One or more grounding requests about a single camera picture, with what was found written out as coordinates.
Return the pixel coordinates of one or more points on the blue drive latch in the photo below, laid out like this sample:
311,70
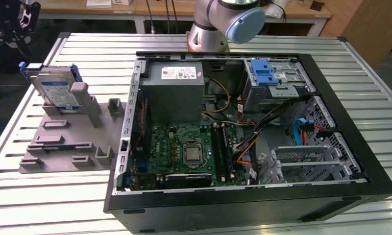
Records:
262,73

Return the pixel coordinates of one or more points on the silver disk bay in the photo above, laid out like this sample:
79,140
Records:
301,148

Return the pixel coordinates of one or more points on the silver drive cage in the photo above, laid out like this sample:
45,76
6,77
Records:
281,93

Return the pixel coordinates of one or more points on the white box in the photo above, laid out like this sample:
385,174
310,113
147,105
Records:
98,3

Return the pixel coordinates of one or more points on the wooden desk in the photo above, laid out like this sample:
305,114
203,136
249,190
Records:
85,11

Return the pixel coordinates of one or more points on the wooden cabinet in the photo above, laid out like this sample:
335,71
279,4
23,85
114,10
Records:
373,29

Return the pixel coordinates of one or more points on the black PC case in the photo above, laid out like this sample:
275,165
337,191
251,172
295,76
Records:
249,208

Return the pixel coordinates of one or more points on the hard disk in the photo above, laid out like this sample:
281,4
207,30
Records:
57,90

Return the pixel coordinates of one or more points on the green motherboard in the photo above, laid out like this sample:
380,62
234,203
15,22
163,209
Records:
170,137

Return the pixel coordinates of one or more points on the grey power supply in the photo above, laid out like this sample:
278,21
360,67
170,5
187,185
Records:
173,102

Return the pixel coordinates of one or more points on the grey parts rack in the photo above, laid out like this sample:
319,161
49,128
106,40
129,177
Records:
69,132

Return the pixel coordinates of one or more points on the black RAM slot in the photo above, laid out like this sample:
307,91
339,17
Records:
226,151
218,151

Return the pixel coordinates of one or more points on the silver CPU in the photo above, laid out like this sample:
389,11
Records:
193,154

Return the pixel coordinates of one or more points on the black case fan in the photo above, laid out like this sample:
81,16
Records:
139,127

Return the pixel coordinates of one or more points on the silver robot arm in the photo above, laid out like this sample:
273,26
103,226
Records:
209,24

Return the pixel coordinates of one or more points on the black graphics card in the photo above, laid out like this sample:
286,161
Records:
186,180

